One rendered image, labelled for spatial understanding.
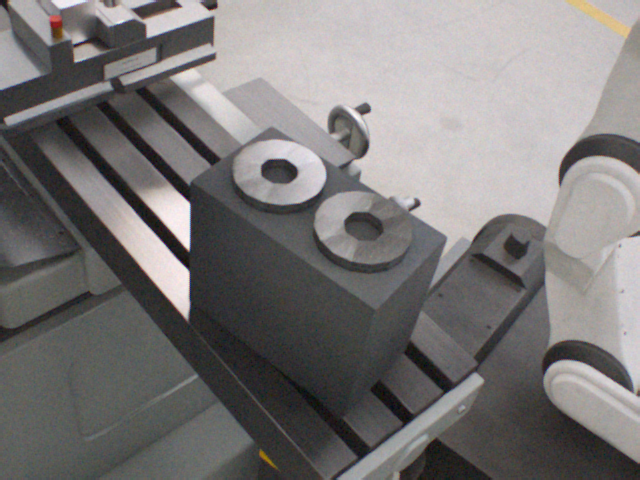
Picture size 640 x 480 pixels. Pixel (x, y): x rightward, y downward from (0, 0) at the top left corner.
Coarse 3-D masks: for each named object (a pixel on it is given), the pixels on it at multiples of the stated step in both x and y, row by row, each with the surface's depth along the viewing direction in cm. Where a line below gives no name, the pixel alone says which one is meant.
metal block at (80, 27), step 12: (48, 0) 101; (60, 0) 101; (72, 0) 101; (84, 0) 101; (48, 12) 103; (60, 12) 100; (72, 12) 101; (84, 12) 102; (72, 24) 102; (84, 24) 104; (96, 24) 105; (72, 36) 104; (84, 36) 105; (96, 36) 106
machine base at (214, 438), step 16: (208, 416) 159; (224, 416) 159; (176, 432) 155; (192, 432) 156; (208, 432) 156; (224, 432) 157; (240, 432) 157; (160, 448) 153; (176, 448) 153; (192, 448) 154; (208, 448) 154; (224, 448) 154; (240, 448) 155; (256, 448) 158; (128, 464) 149; (144, 464) 150; (160, 464) 150; (176, 464) 151; (192, 464) 151; (208, 464) 152; (224, 464) 153; (240, 464) 156; (256, 464) 159
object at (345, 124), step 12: (336, 108) 156; (348, 108) 154; (360, 108) 155; (336, 120) 159; (348, 120) 155; (360, 120) 153; (336, 132) 156; (348, 132) 157; (360, 132) 153; (348, 144) 159; (360, 144) 155; (360, 156) 157
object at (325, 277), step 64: (192, 192) 75; (256, 192) 72; (320, 192) 74; (192, 256) 81; (256, 256) 74; (320, 256) 70; (384, 256) 69; (256, 320) 80; (320, 320) 73; (384, 320) 71; (320, 384) 79
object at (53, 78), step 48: (144, 0) 115; (192, 0) 117; (0, 48) 104; (48, 48) 99; (96, 48) 106; (144, 48) 110; (192, 48) 116; (0, 96) 98; (48, 96) 104; (96, 96) 107
